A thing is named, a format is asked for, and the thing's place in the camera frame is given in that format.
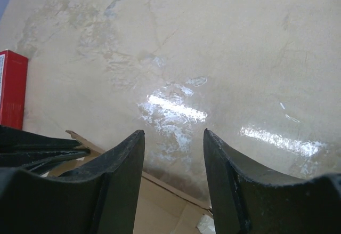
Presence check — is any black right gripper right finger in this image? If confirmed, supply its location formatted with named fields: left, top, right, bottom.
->
left=203, top=130, right=340, bottom=233

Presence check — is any brown cardboard box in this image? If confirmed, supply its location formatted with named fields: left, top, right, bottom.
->
left=47, top=130, right=216, bottom=234

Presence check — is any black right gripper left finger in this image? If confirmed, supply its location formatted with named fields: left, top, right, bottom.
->
left=1, top=130, right=145, bottom=233

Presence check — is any red rectangular box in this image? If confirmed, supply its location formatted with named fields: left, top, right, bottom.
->
left=1, top=50, right=28, bottom=130

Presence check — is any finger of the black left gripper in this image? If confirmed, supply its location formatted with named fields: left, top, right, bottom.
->
left=1, top=125, right=80, bottom=151
left=1, top=150, right=90, bottom=172

